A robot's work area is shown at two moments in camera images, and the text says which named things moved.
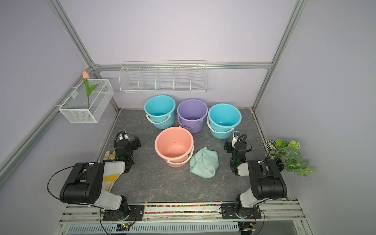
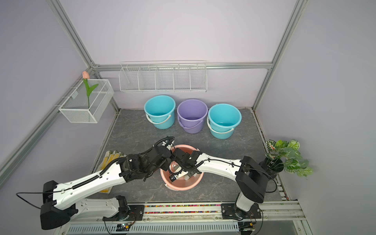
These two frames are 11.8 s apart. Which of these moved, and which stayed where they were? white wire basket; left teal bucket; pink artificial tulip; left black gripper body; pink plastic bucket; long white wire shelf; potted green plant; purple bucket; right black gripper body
Moved: left black gripper body; pink plastic bucket; right black gripper body
Stayed: potted green plant; purple bucket; pink artificial tulip; long white wire shelf; left teal bucket; white wire basket
